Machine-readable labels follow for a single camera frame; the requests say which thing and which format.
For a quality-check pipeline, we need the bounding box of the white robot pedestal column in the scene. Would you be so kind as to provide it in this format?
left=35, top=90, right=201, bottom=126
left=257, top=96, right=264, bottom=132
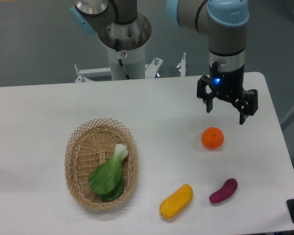
left=98, top=13, right=152, bottom=75

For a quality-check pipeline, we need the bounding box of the woven wicker basket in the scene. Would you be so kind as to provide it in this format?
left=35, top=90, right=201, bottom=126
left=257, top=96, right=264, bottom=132
left=64, top=118, right=139, bottom=211

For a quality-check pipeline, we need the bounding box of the purple sweet potato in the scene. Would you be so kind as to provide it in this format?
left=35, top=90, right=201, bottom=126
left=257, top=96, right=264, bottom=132
left=209, top=178, right=238, bottom=204

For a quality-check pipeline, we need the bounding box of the orange mandarin fruit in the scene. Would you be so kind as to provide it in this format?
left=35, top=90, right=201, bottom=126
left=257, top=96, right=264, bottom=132
left=201, top=127, right=224, bottom=150

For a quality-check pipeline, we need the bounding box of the green bok choy vegetable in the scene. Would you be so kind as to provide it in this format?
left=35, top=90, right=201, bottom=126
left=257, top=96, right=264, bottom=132
left=88, top=144, right=128, bottom=202

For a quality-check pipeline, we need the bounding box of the yellow mango fruit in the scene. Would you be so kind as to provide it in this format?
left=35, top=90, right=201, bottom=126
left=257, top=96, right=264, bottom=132
left=159, top=184, right=193, bottom=219

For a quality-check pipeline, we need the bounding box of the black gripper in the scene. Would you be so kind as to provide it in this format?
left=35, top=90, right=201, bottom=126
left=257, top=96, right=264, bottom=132
left=196, top=61, right=258, bottom=125

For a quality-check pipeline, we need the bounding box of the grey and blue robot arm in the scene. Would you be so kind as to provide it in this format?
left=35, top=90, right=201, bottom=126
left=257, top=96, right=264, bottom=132
left=70, top=0, right=258, bottom=123

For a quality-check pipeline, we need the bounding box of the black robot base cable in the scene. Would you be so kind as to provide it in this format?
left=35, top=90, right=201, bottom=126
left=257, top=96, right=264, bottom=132
left=115, top=38, right=131, bottom=80

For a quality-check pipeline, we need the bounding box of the white metal mounting frame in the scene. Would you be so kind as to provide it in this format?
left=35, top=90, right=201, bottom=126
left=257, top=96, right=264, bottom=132
left=73, top=52, right=188, bottom=83

